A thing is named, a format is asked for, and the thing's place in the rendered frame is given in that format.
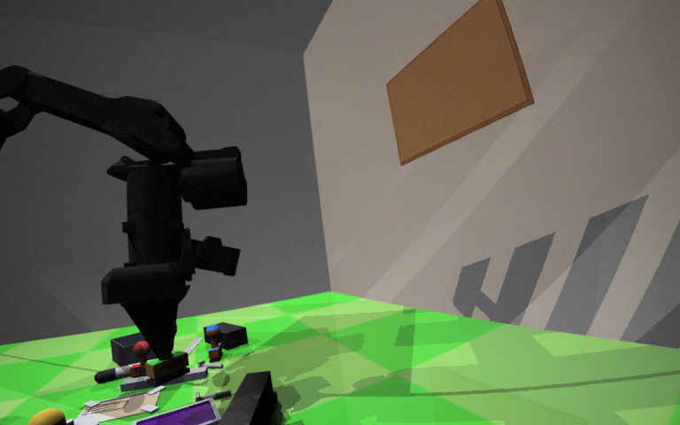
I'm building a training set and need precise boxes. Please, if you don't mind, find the white flat bar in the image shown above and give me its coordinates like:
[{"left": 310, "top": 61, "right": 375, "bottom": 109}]
[{"left": 185, "top": 337, "right": 204, "bottom": 355}]

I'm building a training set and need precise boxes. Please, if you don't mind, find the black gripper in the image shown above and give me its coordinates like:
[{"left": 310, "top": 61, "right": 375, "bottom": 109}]
[{"left": 101, "top": 210, "right": 192, "bottom": 361}]

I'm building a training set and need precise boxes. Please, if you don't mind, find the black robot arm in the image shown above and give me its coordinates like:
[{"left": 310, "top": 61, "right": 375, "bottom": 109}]
[{"left": 0, "top": 65, "right": 247, "bottom": 276}]

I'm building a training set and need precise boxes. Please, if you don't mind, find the brown stamp with blue top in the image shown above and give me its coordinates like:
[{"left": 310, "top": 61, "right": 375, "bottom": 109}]
[{"left": 205, "top": 324, "right": 223, "bottom": 363}]

